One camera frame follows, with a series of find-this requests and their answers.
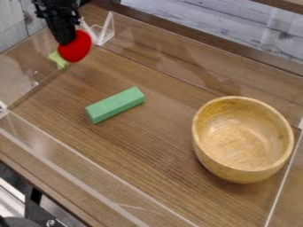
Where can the green foam block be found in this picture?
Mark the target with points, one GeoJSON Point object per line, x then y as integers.
{"type": "Point", "coordinates": [115, 104]}

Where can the black table leg bracket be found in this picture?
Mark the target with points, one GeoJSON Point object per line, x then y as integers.
{"type": "Point", "coordinates": [35, 213]}

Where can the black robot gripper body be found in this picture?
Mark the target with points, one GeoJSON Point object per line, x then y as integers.
{"type": "Point", "coordinates": [63, 8]}

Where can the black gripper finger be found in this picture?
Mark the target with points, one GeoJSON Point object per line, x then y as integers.
{"type": "Point", "coordinates": [63, 30]}

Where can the red plush strawberry toy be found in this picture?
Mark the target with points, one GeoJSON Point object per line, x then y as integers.
{"type": "Point", "coordinates": [72, 52]}

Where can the light wooden bowl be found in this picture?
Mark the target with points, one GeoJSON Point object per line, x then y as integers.
{"type": "Point", "coordinates": [242, 139]}

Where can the clear acrylic tray wall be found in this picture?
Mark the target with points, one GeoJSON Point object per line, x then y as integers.
{"type": "Point", "coordinates": [96, 196]}

